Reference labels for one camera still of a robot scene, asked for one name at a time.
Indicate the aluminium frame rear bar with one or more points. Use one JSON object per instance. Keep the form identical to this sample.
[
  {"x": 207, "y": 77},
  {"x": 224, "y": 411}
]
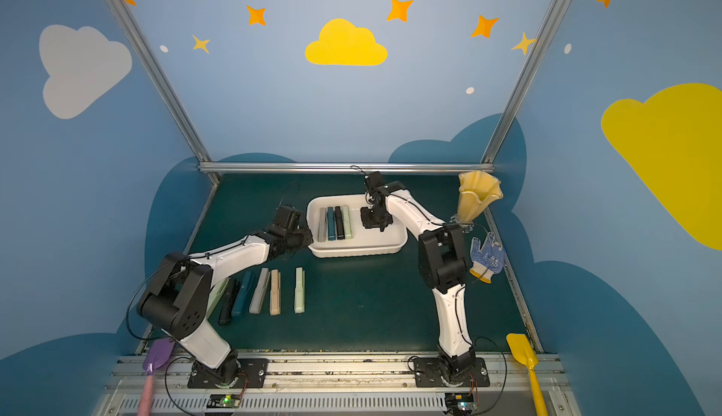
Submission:
[{"x": 343, "y": 168}]

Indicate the right green circuit board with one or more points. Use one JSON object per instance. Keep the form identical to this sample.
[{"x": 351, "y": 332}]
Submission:
[{"x": 459, "y": 404}]

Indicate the aluminium frame post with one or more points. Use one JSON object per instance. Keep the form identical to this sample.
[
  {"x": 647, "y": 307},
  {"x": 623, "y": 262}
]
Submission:
[
  {"x": 126, "y": 20},
  {"x": 545, "y": 36}
]

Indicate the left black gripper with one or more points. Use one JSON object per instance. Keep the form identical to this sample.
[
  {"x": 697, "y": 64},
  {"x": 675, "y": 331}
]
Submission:
[{"x": 299, "y": 235}]

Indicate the beige pliers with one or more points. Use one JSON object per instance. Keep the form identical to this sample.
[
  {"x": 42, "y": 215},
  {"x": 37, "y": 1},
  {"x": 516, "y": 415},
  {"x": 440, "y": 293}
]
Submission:
[{"x": 275, "y": 293}]

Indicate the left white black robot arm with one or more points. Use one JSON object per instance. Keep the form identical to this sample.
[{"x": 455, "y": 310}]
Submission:
[{"x": 176, "y": 299}]

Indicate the right aluminium frame post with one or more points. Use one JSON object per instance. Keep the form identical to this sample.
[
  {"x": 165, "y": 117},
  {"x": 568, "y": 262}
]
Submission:
[{"x": 545, "y": 36}]

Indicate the blue white work glove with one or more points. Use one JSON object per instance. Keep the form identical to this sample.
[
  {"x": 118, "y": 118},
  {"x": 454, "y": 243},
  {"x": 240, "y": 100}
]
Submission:
[{"x": 488, "y": 258}]

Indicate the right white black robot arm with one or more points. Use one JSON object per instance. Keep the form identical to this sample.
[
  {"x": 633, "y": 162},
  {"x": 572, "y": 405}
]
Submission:
[{"x": 443, "y": 265}]

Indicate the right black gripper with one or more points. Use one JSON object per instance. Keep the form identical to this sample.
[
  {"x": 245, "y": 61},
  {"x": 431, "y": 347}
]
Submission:
[{"x": 375, "y": 214}]

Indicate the black pliers group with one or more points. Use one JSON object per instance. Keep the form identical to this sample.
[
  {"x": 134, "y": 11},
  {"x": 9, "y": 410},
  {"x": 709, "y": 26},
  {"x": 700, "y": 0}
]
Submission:
[
  {"x": 339, "y": 224},
  {"x": 228, "y": 302}
]

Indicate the left aluminium frame post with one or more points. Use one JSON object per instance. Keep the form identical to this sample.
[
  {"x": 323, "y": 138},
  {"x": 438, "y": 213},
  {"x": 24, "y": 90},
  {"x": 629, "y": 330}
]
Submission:
[{"x": 126, "y": 20}]

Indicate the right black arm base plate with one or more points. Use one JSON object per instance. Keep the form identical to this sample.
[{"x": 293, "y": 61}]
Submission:
[{"x": 429, "y": 373}]

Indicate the yellow toy shovel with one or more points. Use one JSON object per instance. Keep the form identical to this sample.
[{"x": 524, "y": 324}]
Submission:
[{"x": 524, "y": 354}]

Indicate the yellow ruffled glass vase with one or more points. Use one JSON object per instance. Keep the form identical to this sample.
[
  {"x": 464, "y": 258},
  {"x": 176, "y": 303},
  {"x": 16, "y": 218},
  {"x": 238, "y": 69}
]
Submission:
[{"x": 477, "y": 191}]

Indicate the aluminium rail base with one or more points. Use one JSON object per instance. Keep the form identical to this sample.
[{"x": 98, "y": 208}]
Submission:
[{"x": 343, "y": 383}]

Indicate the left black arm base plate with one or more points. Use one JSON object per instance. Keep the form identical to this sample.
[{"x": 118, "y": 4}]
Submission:
[{"x": 248, "y": 372}]

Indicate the white plastic storage box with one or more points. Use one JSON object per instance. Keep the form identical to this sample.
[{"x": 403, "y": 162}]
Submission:
[{"x": 365, "y": 242}]

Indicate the green circuit board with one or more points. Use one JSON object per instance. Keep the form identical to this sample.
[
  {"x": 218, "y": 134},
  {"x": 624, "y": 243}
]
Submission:
[
  {"x": 224, "y": 402},
  {"x": 459, "y": 404}
]

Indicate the teal pliers group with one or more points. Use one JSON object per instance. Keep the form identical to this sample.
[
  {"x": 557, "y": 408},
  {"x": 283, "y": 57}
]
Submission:
[
  {"x": 242, "y": 296},
  {"x": 331, "y": 223}
]

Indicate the left green circuit board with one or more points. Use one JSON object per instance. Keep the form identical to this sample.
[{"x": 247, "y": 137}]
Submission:
[{"x": 224, "y": 402}]

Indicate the purple toy shovel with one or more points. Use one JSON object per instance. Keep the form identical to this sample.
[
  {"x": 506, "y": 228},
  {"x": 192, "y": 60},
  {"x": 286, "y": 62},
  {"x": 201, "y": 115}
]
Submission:
[{"x": 158, "y": 355}]

